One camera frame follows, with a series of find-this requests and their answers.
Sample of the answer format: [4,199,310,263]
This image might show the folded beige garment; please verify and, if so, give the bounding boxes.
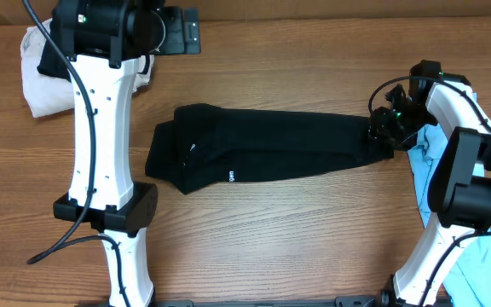
[20,26,154,118]

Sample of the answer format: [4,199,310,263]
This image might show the black t-shirt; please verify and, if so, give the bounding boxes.
[145,104,394,194]

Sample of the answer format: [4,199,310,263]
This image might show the folded black garment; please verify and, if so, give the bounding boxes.
[37,43,71,81]

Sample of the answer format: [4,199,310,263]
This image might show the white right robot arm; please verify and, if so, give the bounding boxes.
[368,60,491,306]

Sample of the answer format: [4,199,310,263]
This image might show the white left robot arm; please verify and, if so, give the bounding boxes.
[53,1,200,306]

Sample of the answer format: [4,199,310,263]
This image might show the light blue t-shirt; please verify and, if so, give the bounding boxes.
[406,91,491,307]

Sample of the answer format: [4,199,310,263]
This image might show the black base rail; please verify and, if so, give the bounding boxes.
[74,293,394,307]

